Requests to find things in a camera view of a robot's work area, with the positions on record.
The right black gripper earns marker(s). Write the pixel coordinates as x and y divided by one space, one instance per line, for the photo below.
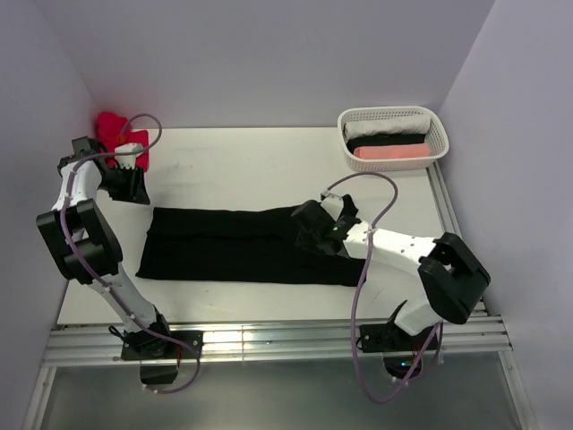
304 241

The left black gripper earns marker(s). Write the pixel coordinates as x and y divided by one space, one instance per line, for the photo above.
136 191

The black t-shirt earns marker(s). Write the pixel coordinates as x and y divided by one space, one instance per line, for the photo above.
381 139
237 246

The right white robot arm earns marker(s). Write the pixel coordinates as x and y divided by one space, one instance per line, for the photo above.
452 278

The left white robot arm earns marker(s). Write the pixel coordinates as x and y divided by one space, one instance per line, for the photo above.
85 248

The red t-shirt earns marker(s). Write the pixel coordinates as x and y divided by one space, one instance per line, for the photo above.
108 127

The rolled black t-shirt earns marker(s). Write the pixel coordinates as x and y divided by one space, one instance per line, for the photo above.
381 139

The rolled pink t-shirt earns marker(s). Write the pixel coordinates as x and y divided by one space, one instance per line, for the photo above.
407 151

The rolled white t-shirt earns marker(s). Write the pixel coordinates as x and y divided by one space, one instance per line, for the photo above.
396 125

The white plastic basket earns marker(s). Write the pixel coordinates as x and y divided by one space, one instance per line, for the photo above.
436 138

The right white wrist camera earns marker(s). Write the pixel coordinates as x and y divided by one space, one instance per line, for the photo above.
333 204

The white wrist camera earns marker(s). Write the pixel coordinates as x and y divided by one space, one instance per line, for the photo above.
333 204
126 155

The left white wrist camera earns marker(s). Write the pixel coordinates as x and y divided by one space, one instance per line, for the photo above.
126 155

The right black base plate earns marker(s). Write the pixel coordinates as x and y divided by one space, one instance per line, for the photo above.
385 340

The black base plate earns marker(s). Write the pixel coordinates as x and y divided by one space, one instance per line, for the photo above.
159 359
385 340

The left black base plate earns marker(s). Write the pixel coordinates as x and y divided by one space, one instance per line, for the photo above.
159 359

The aluminium mounting rail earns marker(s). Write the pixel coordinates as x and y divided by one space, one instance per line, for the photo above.
250 342

